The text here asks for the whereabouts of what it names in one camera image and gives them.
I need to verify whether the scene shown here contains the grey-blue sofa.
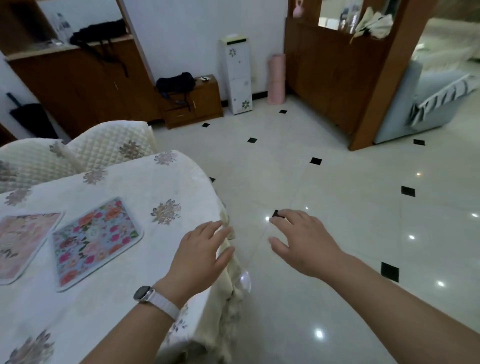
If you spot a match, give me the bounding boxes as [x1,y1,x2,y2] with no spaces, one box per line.
[373,59,480,145]

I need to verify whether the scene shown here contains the blue floral placemat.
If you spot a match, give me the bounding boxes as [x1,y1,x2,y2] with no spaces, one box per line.
[51,196,145,293]

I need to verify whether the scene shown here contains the white folded umbrella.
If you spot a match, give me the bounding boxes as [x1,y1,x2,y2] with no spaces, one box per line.
[349,6,395,45]

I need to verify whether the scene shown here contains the clear plastic bottle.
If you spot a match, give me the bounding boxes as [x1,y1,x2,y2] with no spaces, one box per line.
[55,12,73,45]

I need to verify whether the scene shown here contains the clear bottles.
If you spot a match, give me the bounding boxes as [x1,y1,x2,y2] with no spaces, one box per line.
[338,0,364,34]

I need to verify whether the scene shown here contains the table with cream tablecloth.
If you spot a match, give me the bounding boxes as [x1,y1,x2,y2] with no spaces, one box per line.
[0,149,252,364]

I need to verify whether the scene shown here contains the pink floral placemat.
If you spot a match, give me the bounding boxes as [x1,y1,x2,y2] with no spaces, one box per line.
[0,211,65,287]

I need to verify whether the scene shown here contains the black umbrella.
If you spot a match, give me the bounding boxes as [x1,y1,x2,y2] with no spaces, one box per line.
[5,92,60,140]

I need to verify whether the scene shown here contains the tall brown wooden cabinet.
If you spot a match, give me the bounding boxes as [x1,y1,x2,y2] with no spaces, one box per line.
[0,0,163,140]

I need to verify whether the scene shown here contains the cream quilted chair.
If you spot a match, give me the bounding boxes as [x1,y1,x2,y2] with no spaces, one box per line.
[67,120,158,174]
[0,137,82,195]

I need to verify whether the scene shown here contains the person's left hand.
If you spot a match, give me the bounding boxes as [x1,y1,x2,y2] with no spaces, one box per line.
[153,220,237,309]

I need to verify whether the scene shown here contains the person's left forearm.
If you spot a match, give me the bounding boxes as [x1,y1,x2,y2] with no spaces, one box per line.
[80,303,177,364]

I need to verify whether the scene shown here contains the person's right forearm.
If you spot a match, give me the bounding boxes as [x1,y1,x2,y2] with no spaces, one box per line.
[331,254,480,364]

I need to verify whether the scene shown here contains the pink rolled mat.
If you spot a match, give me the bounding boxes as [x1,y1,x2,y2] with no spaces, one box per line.
[266,53,287,106]

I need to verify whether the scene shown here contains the striped fringed throw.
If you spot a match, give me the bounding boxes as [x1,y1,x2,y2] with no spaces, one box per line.
[407,73,480,127]

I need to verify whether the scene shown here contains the brown wooden partition cabinet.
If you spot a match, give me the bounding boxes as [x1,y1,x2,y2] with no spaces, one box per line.
[283,0,440,152]

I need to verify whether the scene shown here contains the beige sofa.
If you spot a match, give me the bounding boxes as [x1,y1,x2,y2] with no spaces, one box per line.
[410,16,480,74]

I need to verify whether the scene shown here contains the black bag with straps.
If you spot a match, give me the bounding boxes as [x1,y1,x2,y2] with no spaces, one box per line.
[69,18,130,79]

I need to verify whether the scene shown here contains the smartwatch with white band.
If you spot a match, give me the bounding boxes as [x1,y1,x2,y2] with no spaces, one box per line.
[133,285,181,320]

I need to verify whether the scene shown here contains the person's right hand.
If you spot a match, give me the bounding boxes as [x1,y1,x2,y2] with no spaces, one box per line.
[267,208,356,283]

